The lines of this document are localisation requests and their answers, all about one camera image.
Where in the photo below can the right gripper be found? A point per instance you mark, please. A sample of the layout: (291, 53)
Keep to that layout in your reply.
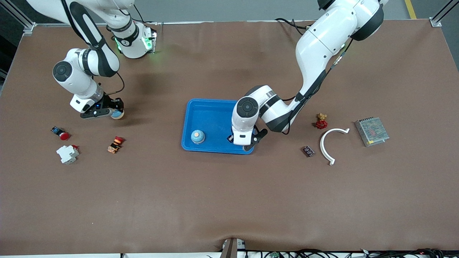
(111, 104)

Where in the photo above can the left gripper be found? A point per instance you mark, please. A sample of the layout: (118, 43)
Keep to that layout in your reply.
(229, 138)

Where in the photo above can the blue bell with cream button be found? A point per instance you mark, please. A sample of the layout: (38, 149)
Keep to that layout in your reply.
(197, 136)
(117, 115)

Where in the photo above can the dark striped capacitor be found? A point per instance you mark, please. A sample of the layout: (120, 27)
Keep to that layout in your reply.
(308, 151)

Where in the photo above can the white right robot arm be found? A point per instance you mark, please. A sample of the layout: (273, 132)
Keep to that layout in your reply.
(77, 84)

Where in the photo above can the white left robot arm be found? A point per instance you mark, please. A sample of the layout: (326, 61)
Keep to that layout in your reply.
(330, 32)

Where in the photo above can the blue plastic tray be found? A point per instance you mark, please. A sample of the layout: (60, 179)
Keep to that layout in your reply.
(211, 118)

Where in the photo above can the red button with blue body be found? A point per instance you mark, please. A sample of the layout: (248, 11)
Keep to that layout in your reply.
(64, 135)

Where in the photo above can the white circuit breaker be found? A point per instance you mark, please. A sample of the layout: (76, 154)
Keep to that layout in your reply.
(67, 154)

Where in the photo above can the white curved plastic piece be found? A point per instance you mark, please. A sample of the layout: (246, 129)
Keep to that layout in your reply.
(321, 145)

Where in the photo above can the metal mesh power supply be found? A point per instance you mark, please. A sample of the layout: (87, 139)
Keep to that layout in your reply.
(372, 131)

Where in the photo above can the yellow floor tape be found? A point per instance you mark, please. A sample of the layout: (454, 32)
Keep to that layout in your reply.
(410, 9)

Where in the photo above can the orange switch with red cap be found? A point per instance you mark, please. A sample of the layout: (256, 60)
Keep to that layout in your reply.
(114, 146)

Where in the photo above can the aluminium frame post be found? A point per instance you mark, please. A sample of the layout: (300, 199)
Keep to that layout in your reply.
(29, 28)
(435, 22)

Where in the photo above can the metal camera bracket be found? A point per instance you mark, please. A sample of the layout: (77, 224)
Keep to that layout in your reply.
(231, 249)

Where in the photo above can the silver table edge rail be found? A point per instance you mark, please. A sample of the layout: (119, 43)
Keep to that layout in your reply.
(215, 23)

